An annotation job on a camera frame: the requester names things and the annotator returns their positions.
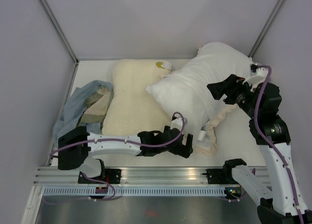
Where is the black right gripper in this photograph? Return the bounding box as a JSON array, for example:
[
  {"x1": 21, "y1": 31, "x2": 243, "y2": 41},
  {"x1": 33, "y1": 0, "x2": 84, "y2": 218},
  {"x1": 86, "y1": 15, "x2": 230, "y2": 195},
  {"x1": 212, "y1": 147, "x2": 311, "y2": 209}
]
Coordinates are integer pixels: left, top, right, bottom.
[{"x1": 207, "y1": 73, "x2": 260, "y2": 117}]

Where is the grey plush ruffled pillowcase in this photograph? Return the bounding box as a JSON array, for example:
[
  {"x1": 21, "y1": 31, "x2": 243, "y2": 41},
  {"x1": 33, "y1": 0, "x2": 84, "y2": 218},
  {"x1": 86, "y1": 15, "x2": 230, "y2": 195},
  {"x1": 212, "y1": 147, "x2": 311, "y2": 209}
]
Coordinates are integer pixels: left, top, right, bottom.
[{"x1": 158, "y1": 46, "x2": 261, "y2": 158}]

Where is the white pillow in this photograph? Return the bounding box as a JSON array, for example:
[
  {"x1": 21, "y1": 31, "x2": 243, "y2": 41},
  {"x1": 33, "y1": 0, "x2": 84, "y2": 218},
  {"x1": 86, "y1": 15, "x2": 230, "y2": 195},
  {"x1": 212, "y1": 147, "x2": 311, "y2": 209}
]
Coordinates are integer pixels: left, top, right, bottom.
[{"x1": 145, "y1": 41, "x2": 254, "y2": 137}]

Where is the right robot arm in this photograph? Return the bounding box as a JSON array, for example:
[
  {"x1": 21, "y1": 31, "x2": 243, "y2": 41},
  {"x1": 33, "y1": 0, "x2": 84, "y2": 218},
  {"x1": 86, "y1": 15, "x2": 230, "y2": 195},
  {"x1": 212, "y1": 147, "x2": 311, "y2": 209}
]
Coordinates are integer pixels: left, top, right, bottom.
[{"x1": 207, "y1": 75, "x2": 312, "y2": 224}]

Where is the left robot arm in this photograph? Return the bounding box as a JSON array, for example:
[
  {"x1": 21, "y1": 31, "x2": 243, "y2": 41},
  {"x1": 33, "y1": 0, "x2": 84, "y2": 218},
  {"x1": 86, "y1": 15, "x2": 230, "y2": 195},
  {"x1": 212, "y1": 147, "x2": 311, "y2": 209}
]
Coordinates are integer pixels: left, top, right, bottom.
[{"x1": 56, "y1": 126, "x2": 193, "y2": 184}]

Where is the cream foam contour pillow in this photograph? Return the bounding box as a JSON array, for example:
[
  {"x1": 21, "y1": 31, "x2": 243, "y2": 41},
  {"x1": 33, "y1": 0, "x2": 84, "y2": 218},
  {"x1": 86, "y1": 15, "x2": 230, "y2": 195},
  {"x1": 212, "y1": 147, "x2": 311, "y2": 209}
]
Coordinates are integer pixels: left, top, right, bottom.
[{"x1": 102, "y1": 59, "x2": 173, "y2": 136}]

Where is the blue and beige cloth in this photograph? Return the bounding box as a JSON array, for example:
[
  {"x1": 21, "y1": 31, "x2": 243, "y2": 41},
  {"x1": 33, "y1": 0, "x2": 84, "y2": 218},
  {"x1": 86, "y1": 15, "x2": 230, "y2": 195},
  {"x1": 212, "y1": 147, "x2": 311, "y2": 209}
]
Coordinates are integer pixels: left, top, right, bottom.
[{"x1": 52, "y1": 80, "x2": 114, "y2": 146}]

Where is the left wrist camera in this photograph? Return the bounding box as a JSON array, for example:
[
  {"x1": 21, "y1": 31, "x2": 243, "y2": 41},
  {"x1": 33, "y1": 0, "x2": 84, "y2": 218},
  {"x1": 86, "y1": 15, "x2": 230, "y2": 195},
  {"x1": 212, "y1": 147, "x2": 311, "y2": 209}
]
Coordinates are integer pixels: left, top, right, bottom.
[{"x1": 170, "y1": 117, "x2": 183, "y2": 131}]

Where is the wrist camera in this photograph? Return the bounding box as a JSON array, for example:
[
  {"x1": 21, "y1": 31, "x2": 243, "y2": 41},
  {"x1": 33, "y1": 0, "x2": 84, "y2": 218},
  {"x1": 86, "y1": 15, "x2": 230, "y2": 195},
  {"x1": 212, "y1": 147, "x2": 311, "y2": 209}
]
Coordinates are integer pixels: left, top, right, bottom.
[
  {"x1": 170, "y1": 117, "x2": 183, "y2": 131},
  {"x1": 243, "y1": 63, "x2": 268, "y2": 86}
]

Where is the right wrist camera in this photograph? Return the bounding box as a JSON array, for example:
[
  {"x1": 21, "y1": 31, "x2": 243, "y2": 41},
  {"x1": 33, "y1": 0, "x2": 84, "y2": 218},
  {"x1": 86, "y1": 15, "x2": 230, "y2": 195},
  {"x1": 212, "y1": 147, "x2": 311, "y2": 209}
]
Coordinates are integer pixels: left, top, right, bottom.
[{"x1": 243, "y1": 63, "x2": 268, "y2": 86}]

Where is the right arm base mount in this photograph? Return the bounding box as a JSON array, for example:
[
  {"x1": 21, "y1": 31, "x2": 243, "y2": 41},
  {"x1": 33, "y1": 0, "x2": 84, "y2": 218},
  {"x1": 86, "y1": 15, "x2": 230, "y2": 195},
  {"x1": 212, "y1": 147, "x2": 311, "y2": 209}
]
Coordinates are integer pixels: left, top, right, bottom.
[{"x1": 205, "y1": 168, "x2": 235, "y2": 185}]

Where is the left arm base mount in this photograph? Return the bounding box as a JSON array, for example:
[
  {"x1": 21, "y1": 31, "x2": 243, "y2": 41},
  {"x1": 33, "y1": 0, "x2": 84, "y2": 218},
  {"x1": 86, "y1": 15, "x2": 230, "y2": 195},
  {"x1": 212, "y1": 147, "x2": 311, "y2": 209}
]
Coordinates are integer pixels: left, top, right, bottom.
[{"x1": 78, "y1": 168, "x2": 121, "y2": 185}]

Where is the right frame post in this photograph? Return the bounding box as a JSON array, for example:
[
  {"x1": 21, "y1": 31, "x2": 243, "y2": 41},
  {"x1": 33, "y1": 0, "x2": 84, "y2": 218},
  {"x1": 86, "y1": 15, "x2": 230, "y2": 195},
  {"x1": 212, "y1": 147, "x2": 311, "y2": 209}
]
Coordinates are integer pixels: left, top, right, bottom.
[{"x1": 248, "y1": 0, "x2": 287, "y2": 59}]

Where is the frame post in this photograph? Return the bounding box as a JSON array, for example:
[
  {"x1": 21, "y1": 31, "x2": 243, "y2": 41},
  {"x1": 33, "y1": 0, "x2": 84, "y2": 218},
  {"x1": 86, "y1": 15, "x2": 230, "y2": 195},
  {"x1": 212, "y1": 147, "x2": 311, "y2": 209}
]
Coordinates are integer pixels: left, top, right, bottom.
[
  {"x1": 38, "y1": 0, "x2": 79, "y2": 65},
  {"x1": 248, "y1": 0, "x2": 287, "y2": 59}
]

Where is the aluminium front rail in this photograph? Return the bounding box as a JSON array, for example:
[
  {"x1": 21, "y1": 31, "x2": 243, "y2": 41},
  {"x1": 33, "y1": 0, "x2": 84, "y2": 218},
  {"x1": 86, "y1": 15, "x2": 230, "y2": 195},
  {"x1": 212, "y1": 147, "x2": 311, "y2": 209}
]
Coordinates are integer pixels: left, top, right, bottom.
[{"x1": 33, "y1": 167, "x2": 222, "y2": 187}]

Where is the slotted cable duct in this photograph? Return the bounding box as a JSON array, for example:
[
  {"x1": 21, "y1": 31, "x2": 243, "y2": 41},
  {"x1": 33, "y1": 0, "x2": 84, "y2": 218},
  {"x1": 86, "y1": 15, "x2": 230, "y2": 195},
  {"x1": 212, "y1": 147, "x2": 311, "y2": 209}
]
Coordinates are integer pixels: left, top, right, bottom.
[{"x1": 43, "y1": 186, "x2": 241, "y2": 197}]

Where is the left frame post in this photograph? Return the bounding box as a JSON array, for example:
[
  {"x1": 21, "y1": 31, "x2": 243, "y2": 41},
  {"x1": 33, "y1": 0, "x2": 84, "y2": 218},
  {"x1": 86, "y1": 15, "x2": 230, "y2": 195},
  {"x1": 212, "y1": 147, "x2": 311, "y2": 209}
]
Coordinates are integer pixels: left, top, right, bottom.
[{"x1": 38, "y1": 0, "x2": 79, "y2": 65}]

